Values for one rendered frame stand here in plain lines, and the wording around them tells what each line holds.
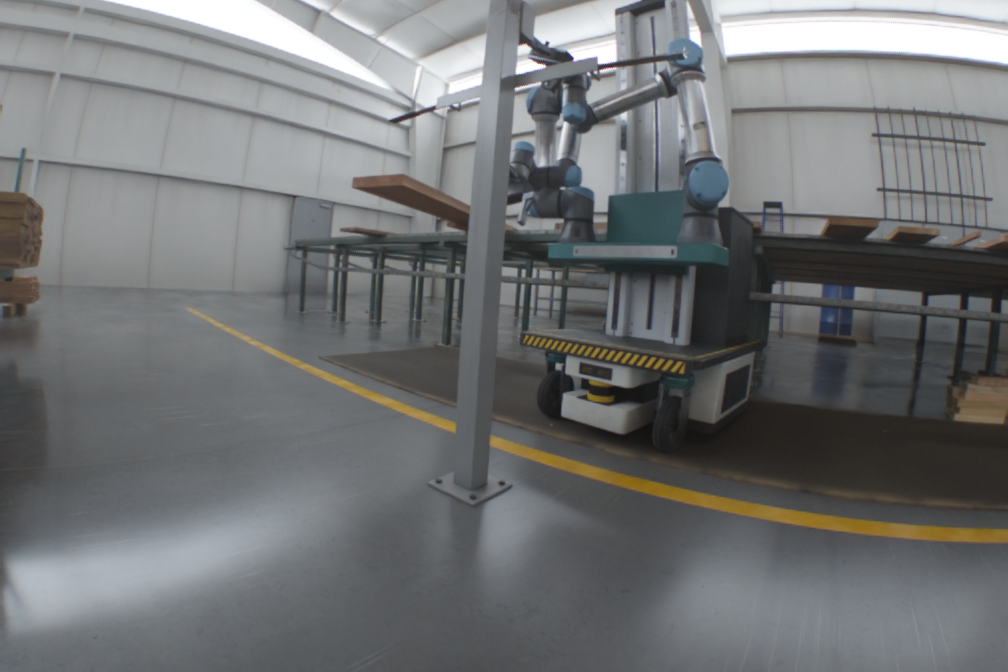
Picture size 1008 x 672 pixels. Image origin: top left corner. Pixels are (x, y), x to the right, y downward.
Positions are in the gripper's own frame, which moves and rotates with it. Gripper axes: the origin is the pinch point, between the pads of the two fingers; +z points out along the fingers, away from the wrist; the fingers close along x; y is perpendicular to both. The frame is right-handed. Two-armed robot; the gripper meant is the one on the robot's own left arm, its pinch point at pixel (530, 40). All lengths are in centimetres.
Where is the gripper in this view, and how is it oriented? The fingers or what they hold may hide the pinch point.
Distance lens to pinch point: 127.8
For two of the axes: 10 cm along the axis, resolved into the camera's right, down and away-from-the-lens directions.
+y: 4.0, -8.7, -2.8
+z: -6.0, -0.2, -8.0
